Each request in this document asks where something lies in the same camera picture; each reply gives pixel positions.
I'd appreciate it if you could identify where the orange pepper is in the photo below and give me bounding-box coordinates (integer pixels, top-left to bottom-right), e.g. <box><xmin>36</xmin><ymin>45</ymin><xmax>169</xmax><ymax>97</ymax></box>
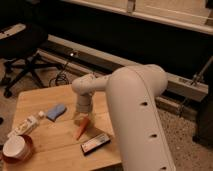
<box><xmin>76</xmin><ymin>117</ymin><xmax>90</xmax><ymax>139</ymax></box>

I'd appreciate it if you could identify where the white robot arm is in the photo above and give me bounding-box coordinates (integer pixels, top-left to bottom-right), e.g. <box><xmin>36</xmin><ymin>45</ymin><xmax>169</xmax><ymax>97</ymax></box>
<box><xmin>72</xmin><ymin>64</ymin><xmax>176</xmax><ymax>171</ymax></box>

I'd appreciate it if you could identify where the black cable coil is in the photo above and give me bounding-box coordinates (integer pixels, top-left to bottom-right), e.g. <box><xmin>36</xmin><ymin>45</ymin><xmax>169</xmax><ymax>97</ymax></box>
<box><xmin>49</xmin><ymin>59</ymin><xmax>71</xmax><ymax>88</ymax></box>

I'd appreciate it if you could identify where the black rectangular box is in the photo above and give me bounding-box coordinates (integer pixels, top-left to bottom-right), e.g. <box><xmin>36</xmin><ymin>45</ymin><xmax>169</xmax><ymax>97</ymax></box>
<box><xmin>81</xmin><ymin>133</ymin><xmax>110</xmax><ymax>155</ymax></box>

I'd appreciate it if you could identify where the white bowl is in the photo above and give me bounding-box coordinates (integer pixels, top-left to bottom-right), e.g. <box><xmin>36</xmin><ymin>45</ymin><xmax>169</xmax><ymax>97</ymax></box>
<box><xmin>3</xmin><ymin>136</ymin><xmax>27</xmax><ymax>158</ymax></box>

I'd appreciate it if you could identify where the metal rail beam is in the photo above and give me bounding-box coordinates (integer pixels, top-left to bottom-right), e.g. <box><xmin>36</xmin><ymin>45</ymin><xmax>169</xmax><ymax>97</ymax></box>
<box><xmin>37</xmin><ymin>34</ymin><xmax>209</xmax><ymax>122</ymax></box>

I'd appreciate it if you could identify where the white squeeze tube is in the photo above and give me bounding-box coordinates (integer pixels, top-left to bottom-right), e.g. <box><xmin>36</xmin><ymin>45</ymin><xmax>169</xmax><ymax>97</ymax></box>
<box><xmin>7</xmin><ymin>111</ymin><xmax>45</xmax><ymax>138</ymax></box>

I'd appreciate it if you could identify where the black office chair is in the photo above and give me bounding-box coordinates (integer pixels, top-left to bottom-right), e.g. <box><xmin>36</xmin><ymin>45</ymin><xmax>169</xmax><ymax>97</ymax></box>
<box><xmin>0</xmin><ymin>23</ymin><xmax>62</xmax><ymax>98</ymax></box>

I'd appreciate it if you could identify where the blue sponge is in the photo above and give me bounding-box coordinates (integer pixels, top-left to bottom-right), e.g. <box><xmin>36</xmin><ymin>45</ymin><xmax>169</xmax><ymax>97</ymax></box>
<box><xmin>46</xmin><ymin>104</ymin><xmax>66</xmax><ymax>121</ymax></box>

